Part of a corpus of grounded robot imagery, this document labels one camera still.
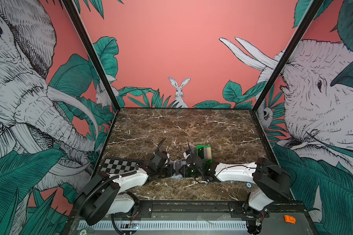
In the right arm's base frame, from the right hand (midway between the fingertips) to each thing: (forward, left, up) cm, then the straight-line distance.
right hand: (177, 171), depth 81 cm
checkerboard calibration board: (+4, +37, -2) cm, 38 cm away
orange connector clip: (-22, -56, -4) cm, 60 cm away
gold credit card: (+13, -20, -3) cm, 24 cm away
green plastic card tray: (+14, -17, -3) cm, 23 cm away
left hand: (+2, 0, -3) cm, 4 cm away
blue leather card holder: (+6, 0, -6) cm, 9 cm away
